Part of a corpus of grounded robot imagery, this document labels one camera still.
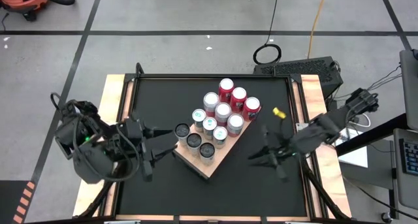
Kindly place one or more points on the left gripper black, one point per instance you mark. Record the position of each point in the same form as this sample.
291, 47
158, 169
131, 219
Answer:
137, 142

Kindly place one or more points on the wooden shelf with black frame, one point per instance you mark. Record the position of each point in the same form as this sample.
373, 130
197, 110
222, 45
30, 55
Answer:
223, 153

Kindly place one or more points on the dark computer keyboard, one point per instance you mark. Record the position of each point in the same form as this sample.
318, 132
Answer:
411, 157

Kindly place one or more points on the black orange striped floor mat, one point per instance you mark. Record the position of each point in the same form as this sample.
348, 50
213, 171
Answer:
9, 201

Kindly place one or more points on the black aluminium table frame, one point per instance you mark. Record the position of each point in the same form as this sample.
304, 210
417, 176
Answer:
115, 201

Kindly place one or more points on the black caster wheel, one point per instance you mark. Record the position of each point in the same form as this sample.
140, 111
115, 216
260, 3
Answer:
386, 217

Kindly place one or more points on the black table mat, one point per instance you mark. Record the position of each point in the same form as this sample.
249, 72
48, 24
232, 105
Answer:
215, 202

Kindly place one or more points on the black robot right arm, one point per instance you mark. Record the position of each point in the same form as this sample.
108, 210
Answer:
330, 122

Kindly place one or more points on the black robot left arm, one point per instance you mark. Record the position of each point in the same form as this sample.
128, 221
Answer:
91, 158

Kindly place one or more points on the black metal beam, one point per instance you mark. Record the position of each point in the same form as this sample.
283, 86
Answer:
372, 134

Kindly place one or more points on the red soda can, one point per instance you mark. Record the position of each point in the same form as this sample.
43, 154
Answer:
239, 94
226, 85
252, 104

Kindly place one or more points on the orange shop vacuum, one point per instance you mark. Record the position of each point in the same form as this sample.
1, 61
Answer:
19, 0

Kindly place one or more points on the grey desk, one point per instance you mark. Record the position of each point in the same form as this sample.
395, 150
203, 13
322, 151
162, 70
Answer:
405, 191

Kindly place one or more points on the light grey computer tower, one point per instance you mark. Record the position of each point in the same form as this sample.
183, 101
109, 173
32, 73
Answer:
409, 87

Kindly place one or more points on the white paper sheet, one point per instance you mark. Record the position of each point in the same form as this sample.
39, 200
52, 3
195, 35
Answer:
356, 158

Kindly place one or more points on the white Celsius can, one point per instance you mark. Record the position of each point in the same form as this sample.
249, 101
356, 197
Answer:
194, 140
207, 149
182, 129

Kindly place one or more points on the silver mounting bracket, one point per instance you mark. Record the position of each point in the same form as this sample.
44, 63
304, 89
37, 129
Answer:
299, 126

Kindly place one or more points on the yellow tape tag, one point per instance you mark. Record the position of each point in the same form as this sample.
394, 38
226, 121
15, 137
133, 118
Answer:
279, 113

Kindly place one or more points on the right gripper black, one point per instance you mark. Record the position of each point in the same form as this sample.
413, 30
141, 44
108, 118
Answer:
281, 149

